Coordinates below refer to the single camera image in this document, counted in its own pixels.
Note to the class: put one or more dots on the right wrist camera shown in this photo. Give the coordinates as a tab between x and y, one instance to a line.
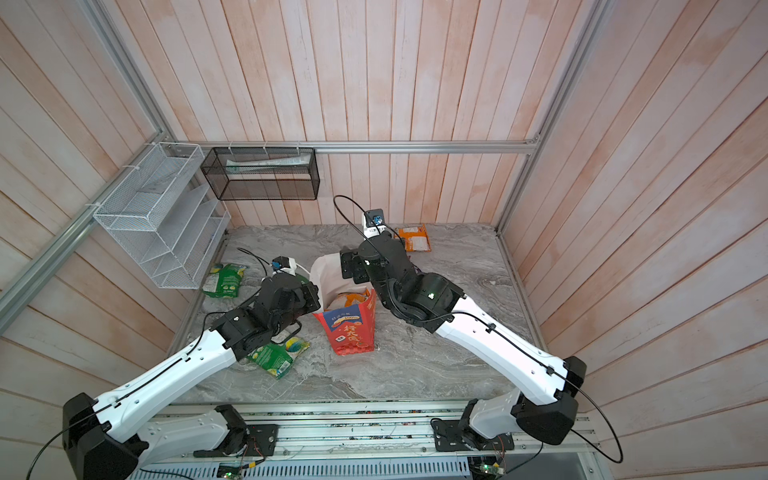
373	222

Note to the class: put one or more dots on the aluminium frame rail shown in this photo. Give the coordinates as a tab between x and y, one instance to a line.
39	271

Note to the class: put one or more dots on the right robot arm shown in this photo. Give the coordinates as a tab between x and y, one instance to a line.
543	401

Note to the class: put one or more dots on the green candy bag far left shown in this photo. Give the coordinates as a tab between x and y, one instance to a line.
224	280

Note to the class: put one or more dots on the orange Fox's fruits candy bag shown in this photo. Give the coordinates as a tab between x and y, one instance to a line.
348	299

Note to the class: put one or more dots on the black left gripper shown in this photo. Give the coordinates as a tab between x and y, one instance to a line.
310	292

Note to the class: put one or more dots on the white wire mesh shelf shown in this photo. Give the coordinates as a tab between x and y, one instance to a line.
169	227

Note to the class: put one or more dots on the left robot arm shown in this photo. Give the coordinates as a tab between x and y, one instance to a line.
114	434

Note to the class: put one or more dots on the black wire mesh basket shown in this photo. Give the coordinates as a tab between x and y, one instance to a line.
262	173

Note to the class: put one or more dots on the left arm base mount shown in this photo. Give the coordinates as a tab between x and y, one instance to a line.
241	438

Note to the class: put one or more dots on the red paper bag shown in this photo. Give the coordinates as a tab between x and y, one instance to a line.
349	330

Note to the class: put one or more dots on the orange candy bag by wall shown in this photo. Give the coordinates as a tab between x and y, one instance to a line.
415	238

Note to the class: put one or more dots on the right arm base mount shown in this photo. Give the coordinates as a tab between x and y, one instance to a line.
457	436

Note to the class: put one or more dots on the green candy bag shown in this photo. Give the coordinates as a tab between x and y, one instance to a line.
278	359
224	280

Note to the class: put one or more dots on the green candy bag near front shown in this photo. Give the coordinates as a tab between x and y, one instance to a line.
278	359

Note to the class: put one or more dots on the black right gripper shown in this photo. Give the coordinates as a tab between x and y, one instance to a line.
348	264

